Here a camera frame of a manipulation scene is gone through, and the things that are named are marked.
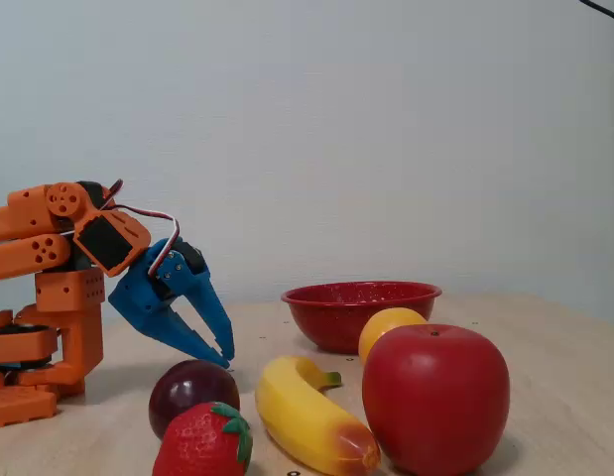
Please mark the yellow orange peach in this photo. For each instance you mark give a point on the yellow orange peach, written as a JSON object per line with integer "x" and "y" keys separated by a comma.
{"x": 381, "y": 327}

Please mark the dark purple plum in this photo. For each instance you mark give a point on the dark purple plum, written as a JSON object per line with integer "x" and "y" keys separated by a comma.
{"x": 187, "y": 392}

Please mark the yellow banana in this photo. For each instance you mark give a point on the yellow banana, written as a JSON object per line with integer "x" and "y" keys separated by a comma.
{"x": 296, "y": 411}

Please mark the red strawberry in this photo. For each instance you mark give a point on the red strawberry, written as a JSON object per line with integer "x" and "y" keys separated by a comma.
{"x": 197, "y": 446}

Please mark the red speckled bowl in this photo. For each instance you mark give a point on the red speckled bowl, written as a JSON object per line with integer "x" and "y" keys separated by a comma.
{"x": 326, "y": 317}

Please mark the red apple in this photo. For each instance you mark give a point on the red apple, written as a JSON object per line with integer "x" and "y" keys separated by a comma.
{"x": 435, "y": 396}

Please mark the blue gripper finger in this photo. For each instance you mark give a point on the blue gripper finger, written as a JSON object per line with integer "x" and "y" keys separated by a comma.
{"x": 205, "y": 297}
{"x": 187, "y": 337}

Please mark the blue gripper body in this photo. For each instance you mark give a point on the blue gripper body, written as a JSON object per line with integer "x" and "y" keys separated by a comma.
{"x": 139, "y": 293}

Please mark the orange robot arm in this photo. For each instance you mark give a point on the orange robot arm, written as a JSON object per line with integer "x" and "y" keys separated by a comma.
{"x": 19, "y": 223}

